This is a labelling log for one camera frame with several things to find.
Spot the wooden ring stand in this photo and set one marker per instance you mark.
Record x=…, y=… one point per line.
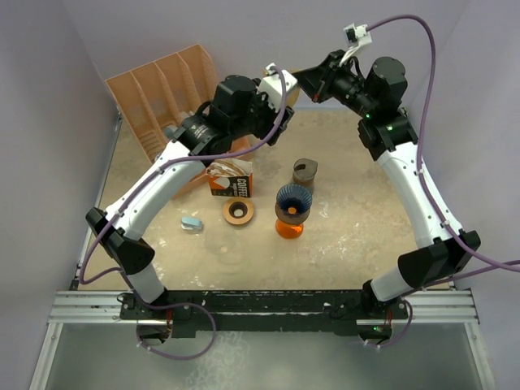
x=238, y=211

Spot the light blue stapler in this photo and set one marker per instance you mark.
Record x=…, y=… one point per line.
x=191, y=224

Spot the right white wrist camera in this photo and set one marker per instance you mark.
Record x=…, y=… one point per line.
x=357, y=37

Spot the peach plastic file organizer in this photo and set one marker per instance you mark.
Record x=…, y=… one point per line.
x=162, y=93

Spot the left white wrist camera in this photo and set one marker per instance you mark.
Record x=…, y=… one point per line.
x=271, y=85

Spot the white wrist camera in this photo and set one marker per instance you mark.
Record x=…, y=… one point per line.
x=357, y=37
x=271, y=85

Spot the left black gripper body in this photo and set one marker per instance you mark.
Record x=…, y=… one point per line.
x=261, y=120

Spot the orange glass carafe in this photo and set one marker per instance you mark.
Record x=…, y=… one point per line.
x=290, y=222

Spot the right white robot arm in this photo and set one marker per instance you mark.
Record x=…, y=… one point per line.
x=386, y=132

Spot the coffee filter box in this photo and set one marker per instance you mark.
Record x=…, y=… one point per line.
x=230, y=177

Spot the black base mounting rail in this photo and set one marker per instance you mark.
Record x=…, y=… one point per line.
x=342, y=312

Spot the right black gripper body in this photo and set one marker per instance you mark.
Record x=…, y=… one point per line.
x=344, y=86

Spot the blue ribbed coffee dripper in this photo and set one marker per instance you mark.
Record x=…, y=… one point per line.
x=295, y=196

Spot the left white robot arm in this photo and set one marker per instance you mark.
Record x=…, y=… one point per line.
x=240, y=107

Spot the brown paper coffee filter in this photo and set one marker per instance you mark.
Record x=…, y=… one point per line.
x=293, y=95

